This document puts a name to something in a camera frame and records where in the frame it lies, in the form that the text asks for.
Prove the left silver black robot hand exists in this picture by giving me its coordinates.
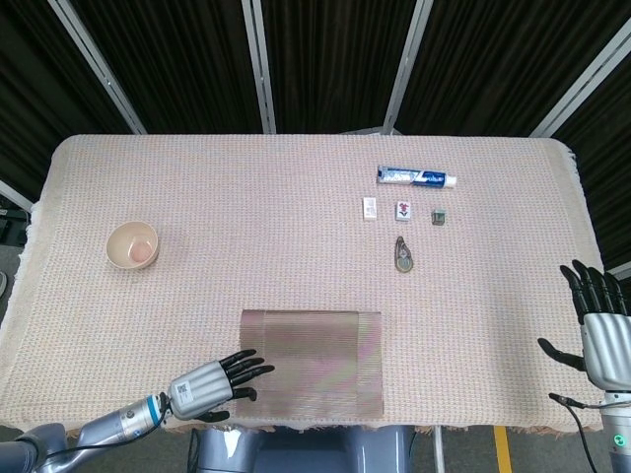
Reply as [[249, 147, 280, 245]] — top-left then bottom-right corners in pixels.
[[167, 348, 276, 424]]

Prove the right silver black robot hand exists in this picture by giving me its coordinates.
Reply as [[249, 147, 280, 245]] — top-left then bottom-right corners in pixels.
[[536, 259, 631, 393]]

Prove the brown woven placemat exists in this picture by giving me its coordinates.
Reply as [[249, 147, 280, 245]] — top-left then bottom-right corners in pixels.
[[231, 308, 385, 420]]

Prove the beige plastic bowl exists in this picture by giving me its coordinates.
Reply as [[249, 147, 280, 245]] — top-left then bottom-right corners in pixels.
[[106, 221, 160, 271]]

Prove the grey robot torso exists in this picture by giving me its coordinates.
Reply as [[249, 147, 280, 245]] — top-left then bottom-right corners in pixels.
[[189, 426, 445, 473]]

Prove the dark pleated curtain panel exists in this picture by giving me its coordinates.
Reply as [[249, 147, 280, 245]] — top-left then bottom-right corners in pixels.
[[68, 0, 265, 135], [258, 0, 420, 134], [551, 83, 631, 272], [396, 0, 631, 137], [0, 0, 134, 203]]

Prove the pink beige woven tablecloth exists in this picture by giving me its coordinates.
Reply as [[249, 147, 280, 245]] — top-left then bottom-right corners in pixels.
[[0, 133, 631, 438]]

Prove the olive correction tape dispenser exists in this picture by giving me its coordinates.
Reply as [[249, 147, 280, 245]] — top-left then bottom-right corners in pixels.
[[393, 236, 416, 273]]

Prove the black equipment pile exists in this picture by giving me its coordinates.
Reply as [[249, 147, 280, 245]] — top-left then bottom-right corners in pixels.
[[0, 196, 31, 247]]

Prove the blue white toothpaste tube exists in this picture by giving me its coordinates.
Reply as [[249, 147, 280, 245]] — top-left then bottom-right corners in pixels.
[[377, 165, 457, 189]]

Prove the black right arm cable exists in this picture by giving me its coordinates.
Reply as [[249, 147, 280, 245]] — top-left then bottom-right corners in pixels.
[[548, 392, 605, 473]]

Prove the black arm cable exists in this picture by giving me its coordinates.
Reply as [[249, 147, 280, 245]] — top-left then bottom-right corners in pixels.
[[41, 431, 132, 464], [548, 392, 605, 473]]

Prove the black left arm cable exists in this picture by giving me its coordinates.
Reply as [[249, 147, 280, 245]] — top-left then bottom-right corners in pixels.
[[41, 431, 132, 464]]

